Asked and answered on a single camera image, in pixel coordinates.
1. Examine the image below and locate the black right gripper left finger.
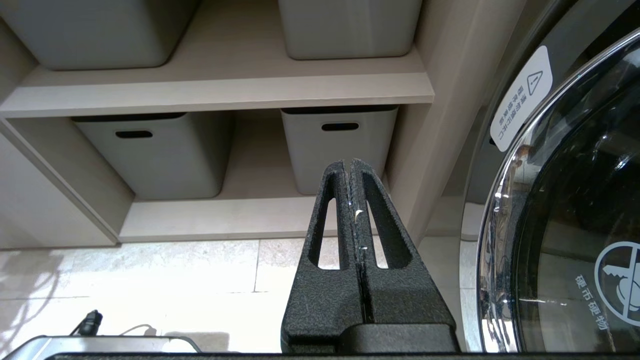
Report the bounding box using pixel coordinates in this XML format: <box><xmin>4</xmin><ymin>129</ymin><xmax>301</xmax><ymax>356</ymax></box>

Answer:
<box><xmin>281</xmin><ymin>159</ymin><xmax>371</xmax><ymax>353</ymax></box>

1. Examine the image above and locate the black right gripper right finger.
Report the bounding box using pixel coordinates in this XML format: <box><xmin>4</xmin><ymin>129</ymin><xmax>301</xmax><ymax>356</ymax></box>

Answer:
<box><xmin>345</xmin><ymin>158</ymin><xmax>461</xmax><ymax>353</ymax></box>

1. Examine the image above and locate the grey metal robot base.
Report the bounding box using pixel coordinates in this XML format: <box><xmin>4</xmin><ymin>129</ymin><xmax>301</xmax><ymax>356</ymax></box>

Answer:
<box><xmin>0</xmin><ymin>335</ymin><xmax>201</xmax><ymax>360</ymax></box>

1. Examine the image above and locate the beige bottom shelf board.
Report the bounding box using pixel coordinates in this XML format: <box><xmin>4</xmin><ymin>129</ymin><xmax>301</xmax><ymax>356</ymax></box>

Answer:
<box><xmin>119</xmin><ymin>110</ymin><xmax>416</xmax><ymax>243</ymax></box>

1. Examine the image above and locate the beige shelf board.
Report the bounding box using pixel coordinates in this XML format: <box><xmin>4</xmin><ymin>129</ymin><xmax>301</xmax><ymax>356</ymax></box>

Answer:
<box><xmin>119</xmin><ymin>110</ymin><xmax>416</xmax><ymax>243</ymax></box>
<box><xmin>0</xmin><ymin>0</ymin><xmax>435</xmax><ymax>119</ymax></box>

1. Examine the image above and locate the grey plastic storage bin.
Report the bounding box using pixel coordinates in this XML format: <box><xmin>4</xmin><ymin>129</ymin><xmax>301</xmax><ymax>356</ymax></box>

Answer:
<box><xmin>0</xmin><ymin>0</ymin><xmax>201</xmax><ymax>71</ymax></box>
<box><xmin>72</xmin><ymin>112</ymin><xmax>232</xmax><ymax>201</ymax></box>
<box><xmin>277</xmin><ymin>0</ymin><xmax>423</xmax><ymax>61</ymax></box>
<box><xmin>280</xmin><ymin>105</ymin><xmax>399</xmax><ymax>196</ymax></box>

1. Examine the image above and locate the beige cabinet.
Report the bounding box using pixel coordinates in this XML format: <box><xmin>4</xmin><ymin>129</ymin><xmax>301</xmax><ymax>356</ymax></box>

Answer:
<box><xmin>0</xmin><ymin>0</ymin><xmax>526</xmax><ymax>251</ymax></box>

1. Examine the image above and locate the washing machine glass door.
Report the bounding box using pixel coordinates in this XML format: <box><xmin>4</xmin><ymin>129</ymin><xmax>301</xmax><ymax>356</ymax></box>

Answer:
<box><xmin>475</xmin><ymin>27</ymin><xmax>640</xmax><ymax>360</ymax></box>

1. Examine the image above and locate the white round door sticker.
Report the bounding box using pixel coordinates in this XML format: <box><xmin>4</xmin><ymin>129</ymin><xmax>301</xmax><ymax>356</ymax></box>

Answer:
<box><xmin>594</xmin><ymin>241</ymin><xmax>640</xmax><ymax>321</ymax></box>

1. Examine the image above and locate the white warning label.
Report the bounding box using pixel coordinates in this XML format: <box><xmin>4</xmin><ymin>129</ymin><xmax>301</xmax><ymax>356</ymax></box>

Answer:
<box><xmin>490</xmin><ymin>46</ymin><xmax>553</xmax><ymax>152</ymax></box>

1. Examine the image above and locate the beige middle shelf board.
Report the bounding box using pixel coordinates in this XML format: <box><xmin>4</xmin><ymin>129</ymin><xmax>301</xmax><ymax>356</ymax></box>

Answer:
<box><xmin>0</xmin><ymin>0</ymin><xmax>435</xmax><ymax>119</ymax></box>

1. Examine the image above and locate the grey washing machine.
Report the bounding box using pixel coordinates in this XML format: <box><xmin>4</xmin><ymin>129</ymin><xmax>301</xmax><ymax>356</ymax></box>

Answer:
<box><xmin>440</xmin><ymin>0</ymin><xmax>640</xmax><ymax>360</ymax></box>

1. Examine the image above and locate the black cable plug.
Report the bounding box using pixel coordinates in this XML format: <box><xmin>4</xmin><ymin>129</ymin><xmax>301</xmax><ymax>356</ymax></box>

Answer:
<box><xmin>70</xmin><ymin>310</ymin><xmax>103</xmax><ymax>337</ymax></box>

